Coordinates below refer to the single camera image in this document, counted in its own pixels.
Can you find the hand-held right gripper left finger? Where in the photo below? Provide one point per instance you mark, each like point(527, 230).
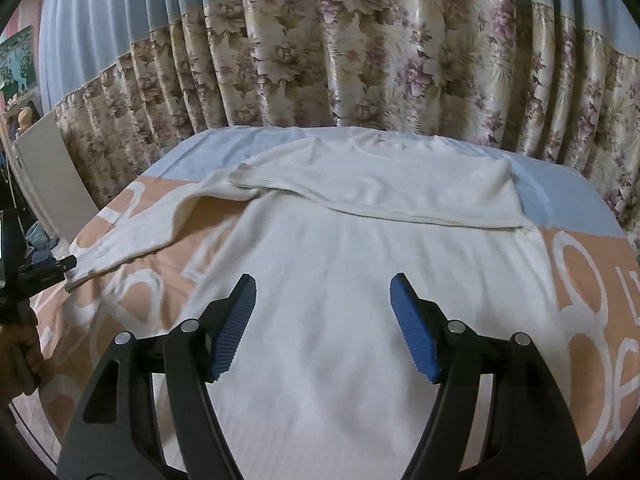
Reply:
point(235, 325)

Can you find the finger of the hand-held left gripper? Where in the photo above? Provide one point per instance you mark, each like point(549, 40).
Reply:
point(50, 266)

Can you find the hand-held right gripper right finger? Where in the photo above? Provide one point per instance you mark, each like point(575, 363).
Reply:
point(412, 325)

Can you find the white knit sweater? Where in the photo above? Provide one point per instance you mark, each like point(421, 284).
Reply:
point(325, 260)

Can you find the person's left hand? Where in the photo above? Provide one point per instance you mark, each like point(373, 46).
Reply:
point(15, 345)

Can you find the blue cloth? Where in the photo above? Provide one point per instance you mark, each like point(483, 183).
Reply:
point(42, 242)

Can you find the white board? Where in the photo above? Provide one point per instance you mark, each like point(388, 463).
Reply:
point(50, 175)

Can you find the small toy figure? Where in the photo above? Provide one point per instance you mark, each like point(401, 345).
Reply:
point(25, 117)

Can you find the peach and blue printed blanket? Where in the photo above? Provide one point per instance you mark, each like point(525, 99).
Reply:
point(575, 200)

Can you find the floral and blue curtain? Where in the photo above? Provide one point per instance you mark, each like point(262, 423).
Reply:
point(400, 60)

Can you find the wall poster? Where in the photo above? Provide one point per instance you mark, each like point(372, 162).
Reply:
point(20, 65)

